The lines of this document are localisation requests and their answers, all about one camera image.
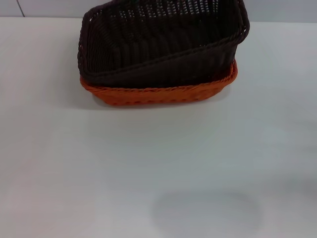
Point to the orange woven plastic basket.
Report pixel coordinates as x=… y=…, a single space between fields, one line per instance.
x=148 y=96

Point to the dark brown woven plastic basket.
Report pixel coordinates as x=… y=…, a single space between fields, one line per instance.
x=148 y=39

